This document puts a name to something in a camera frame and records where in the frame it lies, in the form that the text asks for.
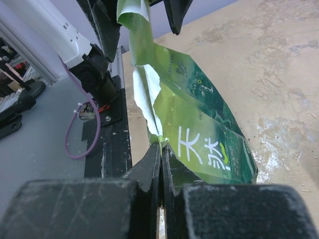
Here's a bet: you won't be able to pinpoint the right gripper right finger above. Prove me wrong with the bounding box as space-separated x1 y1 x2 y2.
161 145 319 239

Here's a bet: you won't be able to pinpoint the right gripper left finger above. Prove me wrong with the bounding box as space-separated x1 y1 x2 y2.
0 144 160 239

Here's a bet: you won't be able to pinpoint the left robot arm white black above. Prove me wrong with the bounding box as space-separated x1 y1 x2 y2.
5 0 161 105

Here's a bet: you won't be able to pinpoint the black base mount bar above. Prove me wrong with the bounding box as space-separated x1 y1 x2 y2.
81 46 133 179

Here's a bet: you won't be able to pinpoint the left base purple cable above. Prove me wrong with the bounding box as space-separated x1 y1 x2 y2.
58 56 102 160

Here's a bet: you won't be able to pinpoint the green litter bag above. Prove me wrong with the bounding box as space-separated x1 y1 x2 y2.
117 0 258 184

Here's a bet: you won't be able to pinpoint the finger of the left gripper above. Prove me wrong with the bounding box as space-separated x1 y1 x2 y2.
164 0 193 35
77 0 121 62

